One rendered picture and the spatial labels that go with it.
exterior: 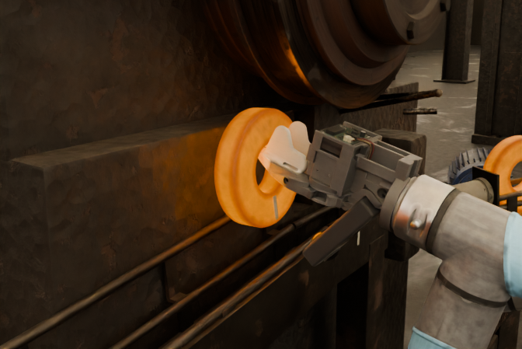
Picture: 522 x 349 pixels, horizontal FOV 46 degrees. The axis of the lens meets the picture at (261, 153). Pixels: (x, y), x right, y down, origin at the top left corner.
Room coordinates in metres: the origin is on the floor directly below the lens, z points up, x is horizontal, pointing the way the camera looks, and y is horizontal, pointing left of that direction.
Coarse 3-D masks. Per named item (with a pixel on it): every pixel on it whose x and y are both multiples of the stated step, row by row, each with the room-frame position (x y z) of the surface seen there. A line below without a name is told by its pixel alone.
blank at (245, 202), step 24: (240, 120) 0.73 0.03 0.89; (264, 120) 0.75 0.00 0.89; (288, 120) 0.79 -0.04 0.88; (240, 144) 0.71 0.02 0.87; (264, 144) 0.74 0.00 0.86; (216, 168) 0.71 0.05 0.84; (240, 168) 0.70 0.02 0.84; (216, 192) 0.71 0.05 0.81; (240, 192) 0.70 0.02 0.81; (264, 192) 0.75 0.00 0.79; (288, 192) 0.78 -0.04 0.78; (240, 216) 0.71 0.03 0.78; (264, 216) 0.74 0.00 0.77
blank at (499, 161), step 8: (512, 136) 1.19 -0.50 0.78; (520, 136) 1.18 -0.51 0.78; (504, 144) 1.17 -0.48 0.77; (512, 144) 1.16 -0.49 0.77; (520, 144) 1.16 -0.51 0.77; (496, 152) 1.16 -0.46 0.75; (504, 152) 1.15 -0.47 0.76; (512, 152) 1.15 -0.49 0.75; (520, 152) 1.16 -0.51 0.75; (488, 160) 1.17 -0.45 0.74; (496, 160) 1.15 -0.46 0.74; (504, 160) 1.15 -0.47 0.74; (512, 160) 1.16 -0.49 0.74; (520, 160) 1.16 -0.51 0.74; (488, 168) 1.16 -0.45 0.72; (496, 168) 1.14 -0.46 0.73; (504, 168) 1.15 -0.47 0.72; (512, 168) 1.16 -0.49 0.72; (504, 176) 1.15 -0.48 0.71; (504, 184) 1.15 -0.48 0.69; (520, 184) 1.20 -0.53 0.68; (504, 192) 1.15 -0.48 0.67; (520, 208) 1.17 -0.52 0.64
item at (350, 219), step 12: (360, 204) 0.65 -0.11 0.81; (372, 204) 0.66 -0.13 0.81; (348, 216) 0.66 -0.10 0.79; (360, 216) 0.65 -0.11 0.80; (372, 216) 0.64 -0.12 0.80; (336, 228) 0.67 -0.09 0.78; (348, 228) 0.66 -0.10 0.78; (360, 228) 0.66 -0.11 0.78; (312, 240) 0.70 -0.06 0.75; (324, 240) 0.68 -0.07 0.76; (336, 240) 0.67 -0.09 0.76; (348, 240) 0.70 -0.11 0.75; (312, 252) 0.69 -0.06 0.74; (324, 252) 0.68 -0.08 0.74; (336, 252) 0.69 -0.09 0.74; (312, 264) 0.69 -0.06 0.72
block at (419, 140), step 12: (384, 132) 1.12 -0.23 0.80; (396, 132) 1.12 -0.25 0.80; (408, 132) 1.12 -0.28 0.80; (396, 144) 1.08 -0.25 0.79; (408, 144) 1.07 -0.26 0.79; (420, 144) 1.09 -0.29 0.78; (420, 156) 1.09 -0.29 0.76; (420, 168) 1.10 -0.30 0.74; (396, 240) 1.07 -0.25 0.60; (396, 252) 1.07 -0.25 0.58; (408, 252) 1.07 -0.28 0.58
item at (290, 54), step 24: (240, 0) 0.77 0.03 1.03; (264, 0) 0.75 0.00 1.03; (288, 0) 0.75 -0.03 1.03; (264, 24) 0.77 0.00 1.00; (288, 24) 0.75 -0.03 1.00; (264, 48) 0.79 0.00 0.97; (288, 48) 0.76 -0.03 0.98; (408, 48) 1.04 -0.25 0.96; (288, 72) 0.81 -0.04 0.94; (312, 72) 0.79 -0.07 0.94; (312, 96) 0.88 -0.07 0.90; (336, 96) 0.85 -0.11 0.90; (360, 96) 0.91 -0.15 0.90
